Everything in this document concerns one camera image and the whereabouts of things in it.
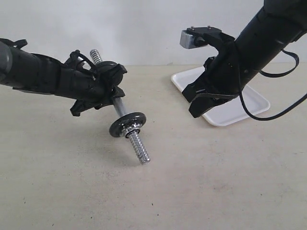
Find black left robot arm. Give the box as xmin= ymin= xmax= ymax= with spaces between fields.
xmin=0 ymin=38 xmax=127 ymax=116

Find black weight plate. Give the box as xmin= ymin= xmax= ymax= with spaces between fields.
xmin=95 ymin=61 xmax=127 ymax=91
xmin=109 ymin=112 xmax=146 ymax=138

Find chrome threaded dumbbell bar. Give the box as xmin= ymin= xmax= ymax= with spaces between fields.
xmin=89 ymin=49 xmax=151 ymax=165

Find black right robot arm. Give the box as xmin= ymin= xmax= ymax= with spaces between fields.
xmin=179 ymin=0 xmax=307 ymax=118

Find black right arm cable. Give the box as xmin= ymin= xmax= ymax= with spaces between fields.
xmin=237 ymin=47 xmax=307 ymax=122

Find white rectangular plastic tray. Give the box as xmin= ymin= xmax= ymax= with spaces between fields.
xmin=171 ymin=66 xmax=270 ymax=127

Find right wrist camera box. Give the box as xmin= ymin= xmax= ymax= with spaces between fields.
xmin=179 ymin=26 xmax=222 ymax=49

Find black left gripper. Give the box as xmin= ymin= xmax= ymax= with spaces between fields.
xmin=59 ymin=59 xmax=127 ymax=117

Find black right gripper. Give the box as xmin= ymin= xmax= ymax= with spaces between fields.
xmin=182 ymin=56 xmax=241 ymax=118

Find chrome star collar nut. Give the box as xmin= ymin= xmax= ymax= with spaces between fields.
xmin=123 ymin=123 xmax=142 ymax=138

